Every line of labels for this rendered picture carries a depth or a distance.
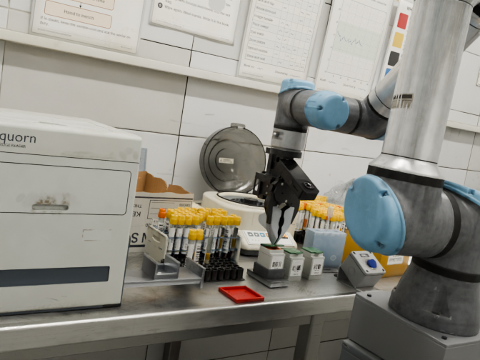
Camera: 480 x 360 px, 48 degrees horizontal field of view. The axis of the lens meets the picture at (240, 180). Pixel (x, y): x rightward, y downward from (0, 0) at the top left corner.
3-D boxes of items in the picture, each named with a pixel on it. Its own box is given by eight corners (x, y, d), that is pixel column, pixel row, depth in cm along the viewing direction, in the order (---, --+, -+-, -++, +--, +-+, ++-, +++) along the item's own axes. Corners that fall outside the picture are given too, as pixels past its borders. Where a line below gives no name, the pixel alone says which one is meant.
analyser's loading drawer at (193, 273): (100, 294, 92) (104, 266, 91) (88, 281, 97) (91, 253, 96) (202, 288, 104) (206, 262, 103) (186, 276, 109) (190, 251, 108)
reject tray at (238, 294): (236, 303, 104) (236, 299, 104) (218, 291, 109) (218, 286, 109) (263, 301, 108) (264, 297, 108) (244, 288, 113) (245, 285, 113)
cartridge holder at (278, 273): (269, 288, 116) (272, 272, 116) (246, 274, 123) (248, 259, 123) (288, 286, 119) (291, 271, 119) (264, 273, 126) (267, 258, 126)
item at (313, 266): (308, 280, 127) (313, 253, 126) (296, 273, 130) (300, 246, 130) (321, 279, 129) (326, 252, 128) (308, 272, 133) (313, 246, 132)
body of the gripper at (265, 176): (276, 198, 126) (285, 148, 125) (300, 207, 119) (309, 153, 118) (250, 196, 122) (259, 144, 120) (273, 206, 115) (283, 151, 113)
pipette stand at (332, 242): (311, 272, 133) (318, 233, 132) (296, 263, 140) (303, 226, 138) (343, 272, 138) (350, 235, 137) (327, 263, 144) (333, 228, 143)
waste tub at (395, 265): (377, 278, 137) (385, 241, 136) (337, 262, 147) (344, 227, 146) (406, 275, 146) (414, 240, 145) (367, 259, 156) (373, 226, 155)
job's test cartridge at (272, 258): (267, 278, 118) (272, 251, 117) (254, 271, 122) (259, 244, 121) (281, 277, 120) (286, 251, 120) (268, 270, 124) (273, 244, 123)
